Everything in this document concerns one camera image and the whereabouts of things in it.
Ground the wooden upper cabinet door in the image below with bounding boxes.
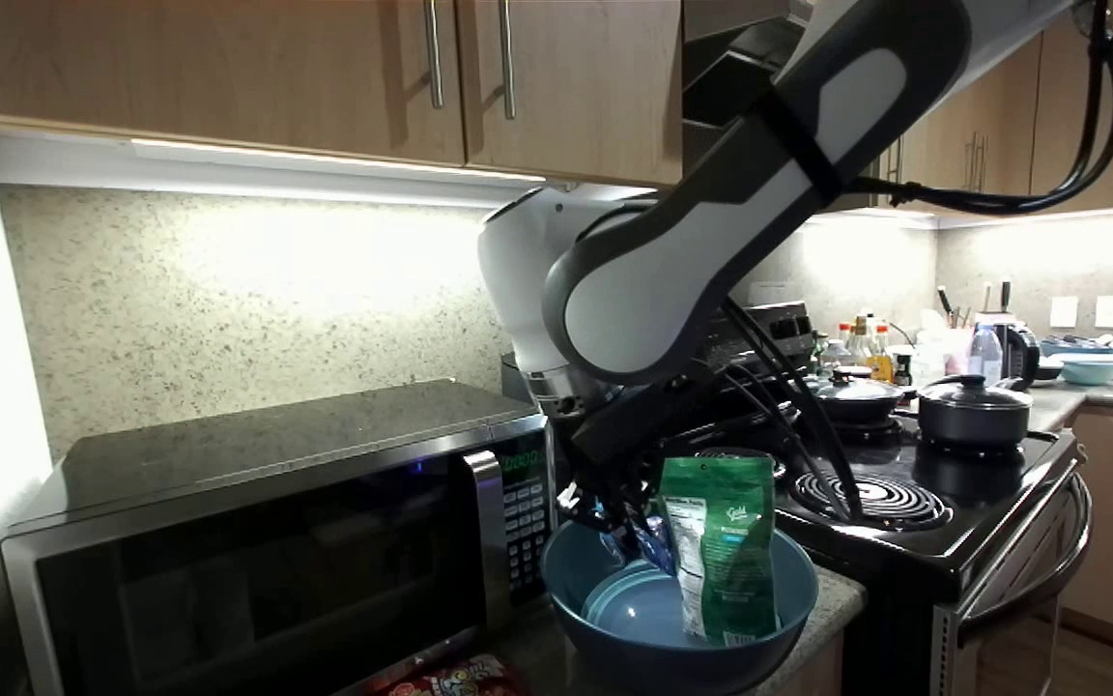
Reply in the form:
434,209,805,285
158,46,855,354
0,0,469,168
451,0,688,190

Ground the blue dish bowl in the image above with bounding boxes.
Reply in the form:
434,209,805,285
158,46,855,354
537,497,823,696

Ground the amber oil bottle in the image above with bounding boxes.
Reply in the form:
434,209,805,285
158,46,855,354
867,319,903,390

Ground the stainless steel microwave oven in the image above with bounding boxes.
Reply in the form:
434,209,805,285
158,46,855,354
0,379,560,696

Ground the black pot with lid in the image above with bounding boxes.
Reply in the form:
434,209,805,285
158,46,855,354
911,372,1037,457

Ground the dark blue sachet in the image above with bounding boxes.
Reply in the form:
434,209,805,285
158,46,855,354
590,508,683,582

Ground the silver cabinet bar handle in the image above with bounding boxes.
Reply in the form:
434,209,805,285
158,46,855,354
420,0,450,114
496,0,520,124

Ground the clear plastic bottle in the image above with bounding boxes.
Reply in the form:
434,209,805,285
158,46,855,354
967,319,1009,390

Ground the light blue bowl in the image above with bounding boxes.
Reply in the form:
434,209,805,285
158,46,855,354
1056,354,1113,390

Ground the black kettle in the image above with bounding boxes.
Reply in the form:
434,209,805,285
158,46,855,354
992,315,1049,386

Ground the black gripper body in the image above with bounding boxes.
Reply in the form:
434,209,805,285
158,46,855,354
563,405,679,503

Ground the steel range hood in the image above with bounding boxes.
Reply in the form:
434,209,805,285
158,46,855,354
679,0,831,141

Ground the black electric stove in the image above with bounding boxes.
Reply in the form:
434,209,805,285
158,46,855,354
706,298,1096,696

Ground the black pan with lid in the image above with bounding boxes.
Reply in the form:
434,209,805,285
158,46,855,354
823,372,917,439

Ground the green sachet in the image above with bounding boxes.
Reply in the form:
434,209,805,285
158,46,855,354
656,449,785,647

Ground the under-cabinet light strip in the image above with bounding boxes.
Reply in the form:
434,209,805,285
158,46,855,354
0,124,654,218

